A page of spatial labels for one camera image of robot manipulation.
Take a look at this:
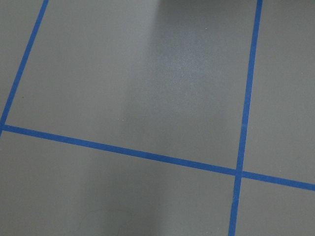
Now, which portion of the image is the brown paper table mat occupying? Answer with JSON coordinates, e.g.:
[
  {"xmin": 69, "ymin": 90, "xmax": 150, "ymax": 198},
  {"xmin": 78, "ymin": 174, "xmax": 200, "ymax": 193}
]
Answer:
[{"xmin": 0, "ymin": 0, "xmax": 315, "ymax": 236}]

